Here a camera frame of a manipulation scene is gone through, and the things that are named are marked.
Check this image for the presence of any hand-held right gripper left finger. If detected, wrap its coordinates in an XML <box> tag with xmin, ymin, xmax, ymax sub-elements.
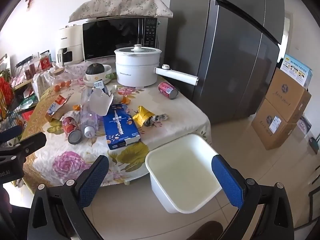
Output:
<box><xmin>27</xmin><ymin>155</ymin><xmax>110</xmax><ymax>240</ymax></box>

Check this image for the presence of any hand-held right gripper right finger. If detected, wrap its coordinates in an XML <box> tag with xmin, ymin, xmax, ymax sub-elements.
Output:
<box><xmin>211</xmin><ymin>154</ymin><xmax>294</xmax><ymax>240</ymax></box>

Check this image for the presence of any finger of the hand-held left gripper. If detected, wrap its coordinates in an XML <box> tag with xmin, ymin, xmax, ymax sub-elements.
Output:
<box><xmin>0</xmin><ymin>125</ymin><xmax>23</xmax><ymax>143</ymax></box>
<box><xmin>14</xmin><ymin>132</ymin><xmax>47</xmax><ymax>157</ymax></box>

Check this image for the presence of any red drink can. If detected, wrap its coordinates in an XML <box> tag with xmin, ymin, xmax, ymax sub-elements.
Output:
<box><xmin>62</xmin><ymin>116</ymin><xmax>83</xmax><ymax>145</ymax></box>
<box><xmin>158</xmin><ymin>82</ymin><xmax>178</xmax><ymax>100</ymax></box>

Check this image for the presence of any orange white paper bag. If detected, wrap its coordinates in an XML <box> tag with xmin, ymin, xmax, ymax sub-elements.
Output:
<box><xmin>45</xmin><ymin>94</ymin><xmax>73</xmax><ymax>123</ymax></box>

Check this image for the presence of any white plastic bin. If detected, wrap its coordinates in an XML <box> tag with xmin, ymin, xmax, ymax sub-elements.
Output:
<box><xmin>145</xmin><ymin>134</ymin><xmax>223</xmax><ymax>214</ymax></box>

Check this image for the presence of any blue tissue box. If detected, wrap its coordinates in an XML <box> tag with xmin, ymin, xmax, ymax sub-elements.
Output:
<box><xmin>103</xmin><ymin>104</ymin><xmax>141</xmax><ymax>150</ymax></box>

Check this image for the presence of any clear plastic bottle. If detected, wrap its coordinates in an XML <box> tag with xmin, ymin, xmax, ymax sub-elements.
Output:
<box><xmin>80</xmin><ymin>87</ymin><xmax>99</xmax><ymax>138</ymax></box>

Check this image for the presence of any torn white paper carton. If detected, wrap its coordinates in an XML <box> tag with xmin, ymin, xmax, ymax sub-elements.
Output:
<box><xmin>89</xmin><ymin>79</ymin><xmax>115</xmax><ymax>117</ymax></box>

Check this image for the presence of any yellow snack wrapper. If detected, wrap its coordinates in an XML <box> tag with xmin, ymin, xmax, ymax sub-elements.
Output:
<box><xmin>132</xmin><ymin>106</ymin><xmax>153</xmax><ymax>127</ymax></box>

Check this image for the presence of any foil wrapper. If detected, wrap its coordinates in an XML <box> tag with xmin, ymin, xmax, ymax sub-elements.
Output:
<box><xmin>145</xmin><ymin>114</ymin><xmax>169</xmax><ymax>127</ymax></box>

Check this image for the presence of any white tissue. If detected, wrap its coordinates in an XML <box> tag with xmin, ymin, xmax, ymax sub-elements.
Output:
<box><xmin>110</xmin><ymin>85</ymin><xmax>122</xmax><ymax>98</ymax></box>

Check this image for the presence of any floral tablecloth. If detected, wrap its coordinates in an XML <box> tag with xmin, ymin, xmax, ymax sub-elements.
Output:
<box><xmin>21</xmin><ymin>61</ymin><xmax>212</xmax><ymax>188</ymax></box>

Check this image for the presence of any red decorative ornament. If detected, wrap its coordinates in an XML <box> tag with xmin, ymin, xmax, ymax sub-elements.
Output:
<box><xmin>0</xmin><ymin>76</ymin><xmax>14</xmax><ymax>115</ymax></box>

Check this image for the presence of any brown fuzzy slipper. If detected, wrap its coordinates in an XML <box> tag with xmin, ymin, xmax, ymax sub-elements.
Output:
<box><xmin>195</xmin><ymin>221</ymin><xmax>224</xmax><ymax>240</ymax></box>

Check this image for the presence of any brown cardboard box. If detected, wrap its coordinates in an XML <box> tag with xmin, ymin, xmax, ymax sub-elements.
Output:
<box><xmin>265</xmin><ymin>67</ymin><xmax>312</xmax><ymax>117</ymax></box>
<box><xmin>251</xmin><ymin>97</ymin><xmax>304</xmax><ymax>150</ymax></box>

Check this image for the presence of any clear jar with cork lid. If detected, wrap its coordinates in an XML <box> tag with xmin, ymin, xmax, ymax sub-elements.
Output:
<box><xmin>49</xmin><ymin>66</ymin><xmax>67</xmax><ymax>85</ymax></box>

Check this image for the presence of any jar with red label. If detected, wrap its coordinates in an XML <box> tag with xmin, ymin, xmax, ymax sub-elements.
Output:
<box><xmin>39</xmin><ymin>51</ymin><xmax>52</xmax><ymax>70</ymax></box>

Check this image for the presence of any dark green device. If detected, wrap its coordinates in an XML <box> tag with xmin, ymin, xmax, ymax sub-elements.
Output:
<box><xmin>309</xmin><ymin>136</ymin><xmax>320</xmax><ymax>154</ymax></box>

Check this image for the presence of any small printed box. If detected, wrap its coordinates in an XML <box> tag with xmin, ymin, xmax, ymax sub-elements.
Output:
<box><xmin>297</xmin><ymin>115</ymin><xmax>313</xmax><ymax>133</ymax></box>

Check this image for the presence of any white ceramic dish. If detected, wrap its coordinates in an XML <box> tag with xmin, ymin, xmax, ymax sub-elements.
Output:
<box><xmin>83</xmin><ymin>64</ymin><xmax>117</xmax><ymax>85</ymax></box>

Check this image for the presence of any white air fryer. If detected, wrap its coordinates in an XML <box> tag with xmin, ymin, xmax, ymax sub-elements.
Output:
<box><xmin>54</xmin><ymin>24</ymin><xmax>84</xmax><ymax>67</ymax></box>

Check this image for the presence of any white electric cooking pot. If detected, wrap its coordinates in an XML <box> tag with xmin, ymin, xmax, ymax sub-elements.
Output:
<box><xmin>114</xmin><ymin>44</ymin><xmax>200</xmax><ymax>88</ymax></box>

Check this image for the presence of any grey refrigerator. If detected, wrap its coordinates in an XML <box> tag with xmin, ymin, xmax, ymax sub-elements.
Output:
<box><xmin>168</xmin><ymin>0</ymin><xmax>287</xmax><ymax>125</ymax></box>

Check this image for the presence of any black microwave oven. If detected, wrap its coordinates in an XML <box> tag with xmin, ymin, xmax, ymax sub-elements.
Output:
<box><xmin>82</xmin><ymin>17</ymin><xmax>158</xmax><ymax>62</ymax></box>

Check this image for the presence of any blue white printed box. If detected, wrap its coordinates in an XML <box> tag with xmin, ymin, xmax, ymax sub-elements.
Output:
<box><xmin>280</xmin><ymin>54</ymin><xmax>313</xmax><ymax>89</ymax></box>

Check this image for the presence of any floral cloth cover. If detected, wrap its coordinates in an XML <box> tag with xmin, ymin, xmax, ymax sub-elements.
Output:
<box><xmin>68</xmin><ymin>0</ymin><xmax>174</xmax><ymax>23</ymax></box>

